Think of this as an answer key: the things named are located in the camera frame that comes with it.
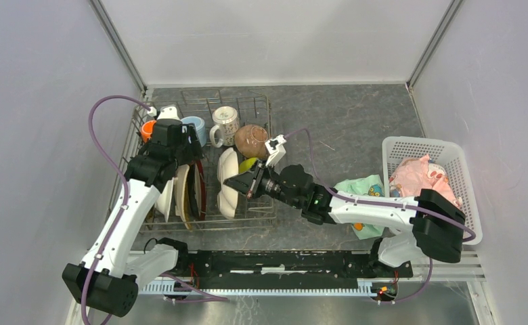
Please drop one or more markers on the green cartoon cloth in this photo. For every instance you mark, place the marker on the green cartoon cloth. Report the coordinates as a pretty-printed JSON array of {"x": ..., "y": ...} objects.
[{"x": 368, "y": 186}]

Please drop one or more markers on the orange mug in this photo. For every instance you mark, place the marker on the orange mug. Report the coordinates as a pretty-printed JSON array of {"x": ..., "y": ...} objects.
[{"x": 146, "y": 130}]

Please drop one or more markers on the plain white plate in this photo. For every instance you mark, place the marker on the plain white plate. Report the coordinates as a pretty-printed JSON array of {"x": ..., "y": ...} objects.
[{"x": 164, "y": 202}]

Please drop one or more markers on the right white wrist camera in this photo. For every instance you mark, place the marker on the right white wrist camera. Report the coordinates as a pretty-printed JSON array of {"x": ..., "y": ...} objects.
[{"x": 276, "y": 150}]

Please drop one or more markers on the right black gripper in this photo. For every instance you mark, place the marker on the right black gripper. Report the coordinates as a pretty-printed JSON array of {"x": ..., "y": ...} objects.
[{"x": 250, "y": 183}]

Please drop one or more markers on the beige brown-rimmed bowl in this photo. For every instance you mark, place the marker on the beige brown-rimmed bowl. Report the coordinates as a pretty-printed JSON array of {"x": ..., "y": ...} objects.
[{"x": 250, "y": 141}]

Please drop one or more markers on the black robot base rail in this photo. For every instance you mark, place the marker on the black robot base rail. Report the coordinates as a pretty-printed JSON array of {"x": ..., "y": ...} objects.
[{"x": 281, "y": 273}]

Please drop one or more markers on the pink patterned cloth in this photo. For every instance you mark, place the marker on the pink patterned cloth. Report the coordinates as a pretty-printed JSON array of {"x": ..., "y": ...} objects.
[{"x": 416, "y": 174}]

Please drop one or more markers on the white plastic basket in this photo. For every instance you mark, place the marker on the white plastic basket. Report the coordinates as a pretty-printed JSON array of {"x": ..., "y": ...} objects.
[{"x": 446, "y": 154}]

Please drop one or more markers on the light blue mug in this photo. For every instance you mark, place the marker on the light blue mug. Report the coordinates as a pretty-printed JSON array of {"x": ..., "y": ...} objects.
[{"x": 200, "y": 127}]

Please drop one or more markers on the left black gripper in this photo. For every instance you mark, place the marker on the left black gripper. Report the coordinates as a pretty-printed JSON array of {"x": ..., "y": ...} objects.
[{"x": 194, "y": 151}]

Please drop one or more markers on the lime green bowl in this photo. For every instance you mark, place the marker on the lime green bowl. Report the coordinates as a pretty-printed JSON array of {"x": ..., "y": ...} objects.
[{"x": 247, "y": 164}]

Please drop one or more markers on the red-rimmed beige plate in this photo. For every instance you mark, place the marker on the red-rimmed beige plate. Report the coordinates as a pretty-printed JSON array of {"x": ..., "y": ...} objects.
[{"x": 196, "y": 190}]

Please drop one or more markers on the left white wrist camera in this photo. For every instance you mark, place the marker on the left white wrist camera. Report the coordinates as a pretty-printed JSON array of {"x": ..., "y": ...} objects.
[{"x": 166, "y": 112}]

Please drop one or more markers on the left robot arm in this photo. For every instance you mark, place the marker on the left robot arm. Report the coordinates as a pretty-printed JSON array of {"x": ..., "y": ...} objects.
[{"x": 101, "y": 280}]

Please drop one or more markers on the white floral mug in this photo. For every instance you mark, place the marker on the white floral mug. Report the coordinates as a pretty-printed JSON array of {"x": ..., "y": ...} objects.
[{"x": 226, "y": 124}]

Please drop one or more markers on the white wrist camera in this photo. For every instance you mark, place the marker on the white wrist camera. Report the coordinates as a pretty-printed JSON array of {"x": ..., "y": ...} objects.
[
  {"x": 276, "y": 150},
  {"x": 166, "y": 112}
]

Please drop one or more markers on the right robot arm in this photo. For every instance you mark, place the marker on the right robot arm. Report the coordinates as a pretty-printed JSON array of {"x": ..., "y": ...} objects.
[{"x": 428, "y": 224}]

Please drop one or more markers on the square floral plate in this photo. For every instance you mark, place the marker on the square floral plate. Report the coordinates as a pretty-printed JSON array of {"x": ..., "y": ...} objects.
[{"x": 150, "y": 215}]

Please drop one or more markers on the grey wire dish rack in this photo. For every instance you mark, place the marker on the grey wire dish rack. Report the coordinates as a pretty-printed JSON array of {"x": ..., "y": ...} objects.
[{"x": 254, "y": 108}]

